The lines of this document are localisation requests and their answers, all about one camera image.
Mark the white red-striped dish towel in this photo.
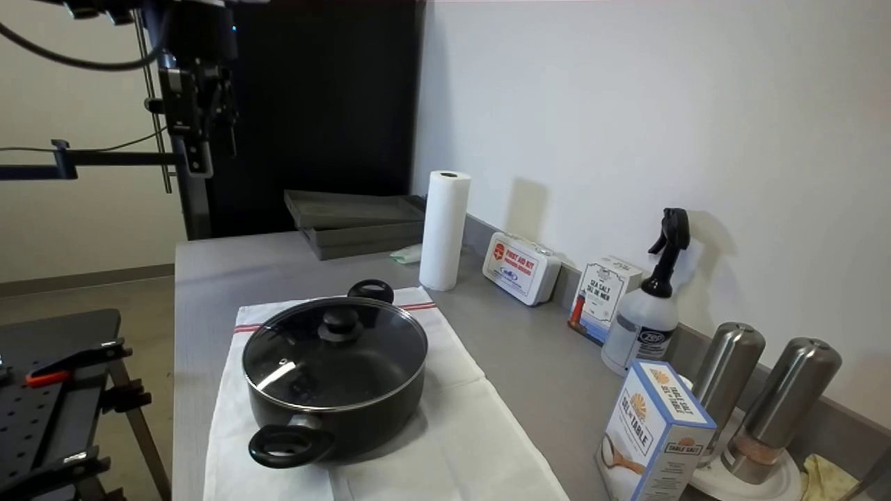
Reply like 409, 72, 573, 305
203, 286, 571, 501

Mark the white grinder base plate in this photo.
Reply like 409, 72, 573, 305
679, 374, 805, 501

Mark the sea salt box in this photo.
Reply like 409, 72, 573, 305
567, 255, 644, 347

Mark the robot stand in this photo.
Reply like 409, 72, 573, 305
0, 308, 173, 501

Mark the stack of grey trays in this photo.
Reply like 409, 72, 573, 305
283, 189, 427, 262

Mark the white first aid kit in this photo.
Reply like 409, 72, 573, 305
482, 231, 562, 308

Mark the white spray bottle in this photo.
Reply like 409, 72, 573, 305
601, 207, 692, 377

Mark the paper towel roll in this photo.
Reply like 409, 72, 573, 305
418, 170, 473, 292

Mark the black cooking pot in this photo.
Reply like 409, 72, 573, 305
242, 279, 429, 469

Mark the steel grinder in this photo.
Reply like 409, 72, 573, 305
720, 337, 843, 486
692, 321, 767, 468

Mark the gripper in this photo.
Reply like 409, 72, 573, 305
159, 0, 239, 177

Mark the table salt box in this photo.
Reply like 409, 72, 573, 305
596, 359, 718, 501

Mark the yellow cloth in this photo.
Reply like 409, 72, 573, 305
800, 453, 862, 501

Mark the glass pot lid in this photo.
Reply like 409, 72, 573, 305
242, 296, 429, 413

